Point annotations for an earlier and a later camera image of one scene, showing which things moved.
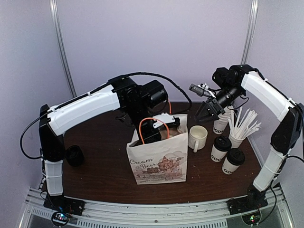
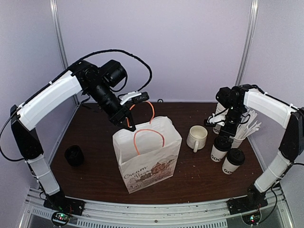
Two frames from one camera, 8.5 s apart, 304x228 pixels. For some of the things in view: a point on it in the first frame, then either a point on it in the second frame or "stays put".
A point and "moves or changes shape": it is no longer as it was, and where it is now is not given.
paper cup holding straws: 235,143 stays put
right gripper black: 213,107 to 231,131
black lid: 235,156 stays put
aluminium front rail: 161,214 stays put
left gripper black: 152,137 to 120,115
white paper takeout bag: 162,161 moves or changes shape
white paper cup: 228,167 stays put
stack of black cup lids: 74,156 stays put
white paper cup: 216,155 stays put
